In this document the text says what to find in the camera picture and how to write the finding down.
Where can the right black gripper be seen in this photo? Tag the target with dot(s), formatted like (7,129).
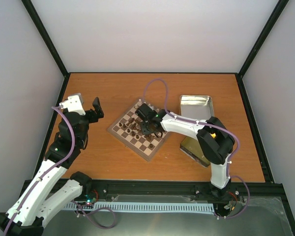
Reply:
(144,131)

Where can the black enclosure frame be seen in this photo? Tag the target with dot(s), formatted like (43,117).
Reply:
(269,188)

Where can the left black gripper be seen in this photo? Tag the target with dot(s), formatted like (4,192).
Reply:
(95,117)

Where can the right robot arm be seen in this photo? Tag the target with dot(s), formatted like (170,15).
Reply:
(215,140)

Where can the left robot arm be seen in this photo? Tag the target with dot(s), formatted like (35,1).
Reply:
(37,206)

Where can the light blue cable duct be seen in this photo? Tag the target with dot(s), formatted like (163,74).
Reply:
(130,207)

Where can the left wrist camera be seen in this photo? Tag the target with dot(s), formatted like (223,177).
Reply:
(74,103)

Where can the silver open tin box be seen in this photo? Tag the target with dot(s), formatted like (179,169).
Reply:
(196,106)

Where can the wooden chessboard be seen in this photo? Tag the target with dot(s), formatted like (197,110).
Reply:
(139,146)

